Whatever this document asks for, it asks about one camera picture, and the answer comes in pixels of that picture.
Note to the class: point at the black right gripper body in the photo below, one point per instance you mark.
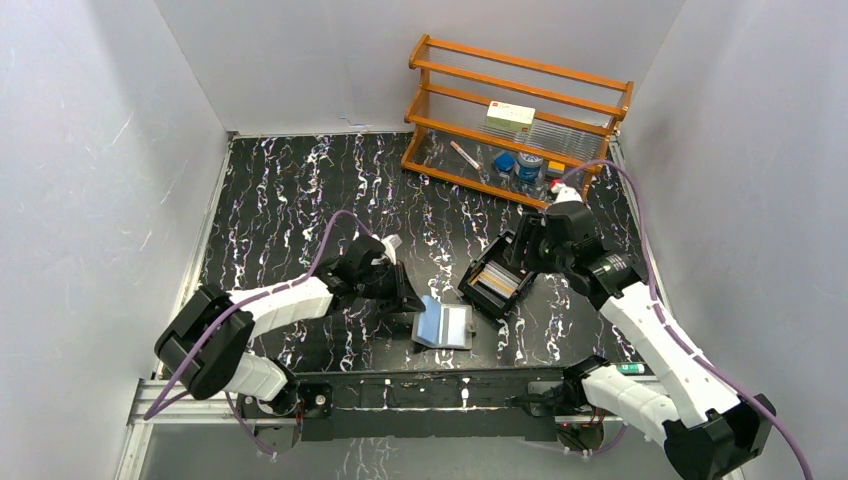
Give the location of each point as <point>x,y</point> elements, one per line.
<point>553,256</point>

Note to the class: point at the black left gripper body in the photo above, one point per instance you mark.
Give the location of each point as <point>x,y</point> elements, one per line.
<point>390,281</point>

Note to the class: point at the stack of credit cards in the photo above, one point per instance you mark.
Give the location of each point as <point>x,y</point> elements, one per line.
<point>496,279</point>

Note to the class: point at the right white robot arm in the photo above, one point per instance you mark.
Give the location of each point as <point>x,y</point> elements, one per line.
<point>706,428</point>

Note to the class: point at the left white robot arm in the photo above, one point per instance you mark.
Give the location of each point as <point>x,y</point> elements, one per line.
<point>205,345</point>

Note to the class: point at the black plastic card box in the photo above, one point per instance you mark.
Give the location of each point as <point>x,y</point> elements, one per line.
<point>483,300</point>

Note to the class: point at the yellow black small block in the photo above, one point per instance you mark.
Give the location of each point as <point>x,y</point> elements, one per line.
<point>554,170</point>

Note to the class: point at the blue white round can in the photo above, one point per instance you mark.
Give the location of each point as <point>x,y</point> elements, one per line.
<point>528,167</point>

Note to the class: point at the blue small cube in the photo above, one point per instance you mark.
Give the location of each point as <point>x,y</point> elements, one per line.
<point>504,163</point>

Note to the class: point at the red white pen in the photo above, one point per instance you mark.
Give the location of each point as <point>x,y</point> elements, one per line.
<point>471,161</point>

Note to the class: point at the orange wooden shelf rack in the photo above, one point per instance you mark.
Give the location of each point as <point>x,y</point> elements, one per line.
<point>577,116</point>

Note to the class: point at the white green carton box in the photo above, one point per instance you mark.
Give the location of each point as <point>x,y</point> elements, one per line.
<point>509,117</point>

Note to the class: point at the green marker pen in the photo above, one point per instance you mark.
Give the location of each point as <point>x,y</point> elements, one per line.
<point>631,368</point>

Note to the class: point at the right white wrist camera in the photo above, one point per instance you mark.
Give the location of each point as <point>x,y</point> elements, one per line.
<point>561,192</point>

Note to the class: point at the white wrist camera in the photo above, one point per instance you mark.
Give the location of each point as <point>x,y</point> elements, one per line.
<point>391,243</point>
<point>561,192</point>

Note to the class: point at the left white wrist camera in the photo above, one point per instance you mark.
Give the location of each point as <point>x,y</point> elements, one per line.
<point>391,243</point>

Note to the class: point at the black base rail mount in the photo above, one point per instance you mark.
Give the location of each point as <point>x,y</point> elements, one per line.
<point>525,402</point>

